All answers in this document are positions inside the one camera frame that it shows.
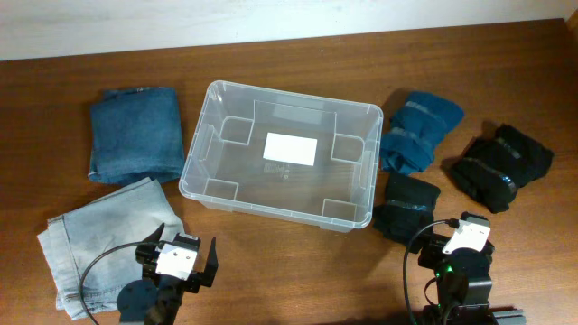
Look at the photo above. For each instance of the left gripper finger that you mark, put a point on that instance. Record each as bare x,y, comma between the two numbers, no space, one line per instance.
212,262
155,238

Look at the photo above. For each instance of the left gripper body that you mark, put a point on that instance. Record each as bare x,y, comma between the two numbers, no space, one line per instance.
147,255

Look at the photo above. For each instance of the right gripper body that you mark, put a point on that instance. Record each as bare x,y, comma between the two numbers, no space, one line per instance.
435,255

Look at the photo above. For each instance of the black bundle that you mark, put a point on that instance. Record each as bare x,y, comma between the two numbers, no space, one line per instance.
409,206
492,171

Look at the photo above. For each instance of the light grey jeans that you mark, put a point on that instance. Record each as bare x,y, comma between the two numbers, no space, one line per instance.
74,239

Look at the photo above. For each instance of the dark blue jeans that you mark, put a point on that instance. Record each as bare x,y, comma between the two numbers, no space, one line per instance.
136,133

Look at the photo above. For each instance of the teal shirt bundle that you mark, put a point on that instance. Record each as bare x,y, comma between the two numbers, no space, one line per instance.
416,129

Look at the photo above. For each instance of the clear plastic storage container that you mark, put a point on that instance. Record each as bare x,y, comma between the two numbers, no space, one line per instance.
225,168

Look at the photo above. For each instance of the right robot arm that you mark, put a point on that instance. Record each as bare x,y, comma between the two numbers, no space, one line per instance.
462,281

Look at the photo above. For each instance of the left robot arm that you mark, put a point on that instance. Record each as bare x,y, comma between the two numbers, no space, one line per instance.
141,302

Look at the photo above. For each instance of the white label in container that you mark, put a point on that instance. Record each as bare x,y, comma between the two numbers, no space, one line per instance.
290,149

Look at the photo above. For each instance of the grey base clamp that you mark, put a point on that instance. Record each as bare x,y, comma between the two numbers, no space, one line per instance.
512,317

